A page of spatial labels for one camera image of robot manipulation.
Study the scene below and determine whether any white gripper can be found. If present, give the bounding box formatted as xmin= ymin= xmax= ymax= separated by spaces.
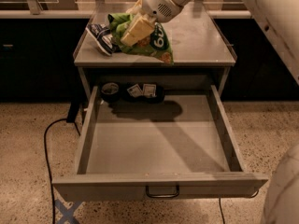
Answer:
xmin=121 ymin=0 xmax=183 ymax=47

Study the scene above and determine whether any green rice chip bag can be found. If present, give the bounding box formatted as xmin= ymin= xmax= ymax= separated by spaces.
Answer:
xmin=107 ymin=13 xmax=174 ymax=64

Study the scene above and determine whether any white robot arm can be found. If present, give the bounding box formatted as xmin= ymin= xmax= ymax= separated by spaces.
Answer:
xmin=128 ymin=0 xmax=299 ymax=224

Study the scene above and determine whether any blue white snack bag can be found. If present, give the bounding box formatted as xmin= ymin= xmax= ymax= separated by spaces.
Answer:
xmin=85 ymin=23 xmax=120 ymax=56

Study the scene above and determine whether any grey cabinet with counter top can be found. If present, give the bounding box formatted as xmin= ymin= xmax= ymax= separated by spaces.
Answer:
xmin=74 ymin=2 xmax=236 ymax=94

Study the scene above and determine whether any open grey top drawer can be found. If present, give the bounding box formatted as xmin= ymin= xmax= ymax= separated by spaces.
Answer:
xmin=53 ymin=87 xmax=268 ymax=202

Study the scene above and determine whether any white square packet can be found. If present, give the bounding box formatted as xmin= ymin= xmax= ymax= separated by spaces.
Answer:
xmin=143 ymin=84 xmax=156 ymax=98

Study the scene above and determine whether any white paper packet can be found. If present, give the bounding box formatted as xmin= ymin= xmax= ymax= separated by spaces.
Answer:
xmin=127 ymin=84 xmax=143 ymax=98

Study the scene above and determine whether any black tray with packets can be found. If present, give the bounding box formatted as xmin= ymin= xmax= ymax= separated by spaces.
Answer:
xmin=121 ymin=83 xmax=165 ymax=104

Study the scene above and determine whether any black tape roll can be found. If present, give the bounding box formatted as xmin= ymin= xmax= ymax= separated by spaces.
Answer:
xmin=101 ymin=82 xmax=120 ymax=103

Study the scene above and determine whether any black power cable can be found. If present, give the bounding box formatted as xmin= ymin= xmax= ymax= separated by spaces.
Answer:
xmin=43 ymin=118 xmax=81 ymax=224

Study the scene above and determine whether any black metal drawer handle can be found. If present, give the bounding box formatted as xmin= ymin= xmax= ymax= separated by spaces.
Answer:
xmin=146 ymin=186 xmax=180 ymax=199

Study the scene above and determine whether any black cable under drawer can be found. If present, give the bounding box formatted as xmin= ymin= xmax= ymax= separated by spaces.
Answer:
xmin=218 ymin=189 xmax=260 ymax=224

